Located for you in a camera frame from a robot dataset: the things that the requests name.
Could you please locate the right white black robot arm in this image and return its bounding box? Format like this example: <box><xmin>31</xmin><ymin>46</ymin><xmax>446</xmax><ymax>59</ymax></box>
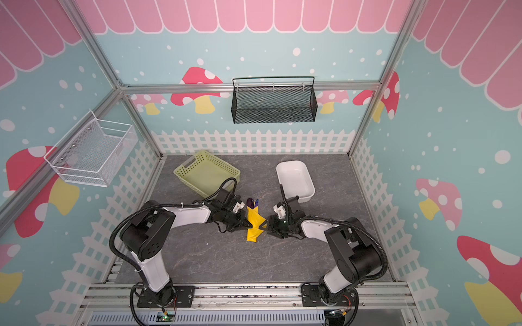
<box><xmin>260</xmin><ymin>202</ymin><xmax>388</xmax><ymax>306</ymax></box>

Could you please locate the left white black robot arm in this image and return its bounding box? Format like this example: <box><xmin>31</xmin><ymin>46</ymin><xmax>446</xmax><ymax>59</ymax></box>
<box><xmin>110</xmin><ymin>200</ymin><xmax>253</xmax><ymax>296</ymax></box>

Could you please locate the green plastic basket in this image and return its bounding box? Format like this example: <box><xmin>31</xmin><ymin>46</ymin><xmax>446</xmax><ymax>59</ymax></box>
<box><xmin>173</xmin><ymin>150</ymin><xmax>241</xmax><ymax>198</ymax></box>

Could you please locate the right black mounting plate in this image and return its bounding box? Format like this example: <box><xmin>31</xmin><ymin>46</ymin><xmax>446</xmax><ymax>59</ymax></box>
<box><xmin>300</xmin><ymin>283</ymin><xmax>359</xmax><ymax>308</ymax></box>

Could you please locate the black wire mesh basket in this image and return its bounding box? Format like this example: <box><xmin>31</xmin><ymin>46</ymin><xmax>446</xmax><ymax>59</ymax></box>
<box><xmin>231</xmin><ymin>76</ymin><xmax>318</xmax><ymax>124</ymax></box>

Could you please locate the white plastic bin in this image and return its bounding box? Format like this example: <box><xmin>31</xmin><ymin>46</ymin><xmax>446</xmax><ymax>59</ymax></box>
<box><xmin>276</xmin><ymin>160</ymin><xmax>315</xmax><ymax>203</ymax></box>

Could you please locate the white wire mesh basket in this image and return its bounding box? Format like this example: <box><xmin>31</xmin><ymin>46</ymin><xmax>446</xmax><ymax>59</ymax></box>
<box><xmin>43</xmin><ymin>111</ymin><xmax>139</xmax><ymax>187</ymax></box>

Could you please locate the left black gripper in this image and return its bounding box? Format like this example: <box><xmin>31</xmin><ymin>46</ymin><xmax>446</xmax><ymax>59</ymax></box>
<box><xmin>219</xmin><ymin>207</ymin><xmax>253</xmax><ymax>232</ymax></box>

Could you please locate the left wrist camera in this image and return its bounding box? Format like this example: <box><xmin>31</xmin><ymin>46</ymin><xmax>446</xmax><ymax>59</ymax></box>
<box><xmin>212</xmin><ymin>190</ymin><xmax>242</xmax><ymax>211</ymax></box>

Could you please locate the green circuit board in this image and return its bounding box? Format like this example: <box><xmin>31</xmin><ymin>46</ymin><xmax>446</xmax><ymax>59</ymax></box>
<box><xmin>156</xmin><ymin>311</ymin><xmax>176</xmax><ymax>323</ymax></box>

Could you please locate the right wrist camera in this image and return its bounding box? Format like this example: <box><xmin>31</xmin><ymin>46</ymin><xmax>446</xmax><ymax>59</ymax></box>
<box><xmin>273</xmin><ymin>202</ymin><xmax>287</xmax><ymax>220</ymax></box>

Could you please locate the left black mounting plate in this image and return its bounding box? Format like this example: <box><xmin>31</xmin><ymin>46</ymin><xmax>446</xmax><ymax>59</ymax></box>
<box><xmin>137</xmin><ymin>285</ymin><xmax>196</xmax><ymax>308</ymax></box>

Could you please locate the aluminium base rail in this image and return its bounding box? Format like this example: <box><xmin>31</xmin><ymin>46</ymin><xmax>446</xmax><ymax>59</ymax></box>
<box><xmin>72</xmin><ymin>282</ymin><xmax>423</xmax><ymax>325</ymax></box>

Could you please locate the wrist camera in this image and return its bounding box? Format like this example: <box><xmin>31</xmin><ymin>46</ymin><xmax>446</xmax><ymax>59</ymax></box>
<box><xmin>212</xmin><ymin>190</ymin><xmax>242</xmax><ymax>211</ymax></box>
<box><xmin>273</xmin><ymin>202</ymin><xmax>287</xmax><ymax>220</ymax></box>

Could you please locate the right black corrugated cable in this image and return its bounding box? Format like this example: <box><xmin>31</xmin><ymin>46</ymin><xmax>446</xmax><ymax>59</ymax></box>
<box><xmin>279</xmin><ymin>183</ymin><xmax>389</xmax><ymax>282</ymax></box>

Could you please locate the yellow paper napkin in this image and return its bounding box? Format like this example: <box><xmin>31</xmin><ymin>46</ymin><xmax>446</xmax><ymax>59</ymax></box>
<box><xmin>246</xmin><ymin>207</ymin><xmax>266</xmax><ymax>243</ymax></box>

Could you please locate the black mounting plate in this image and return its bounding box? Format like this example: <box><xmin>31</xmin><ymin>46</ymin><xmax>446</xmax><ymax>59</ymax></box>
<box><xmin>137</xmin><ymin>285</ymin><xmax>196</xmax><ymax>308</ymax></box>
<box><xmin>300</xmin><ymin>283</ymin><xmax>359</xmax><ymax>308</ymax></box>

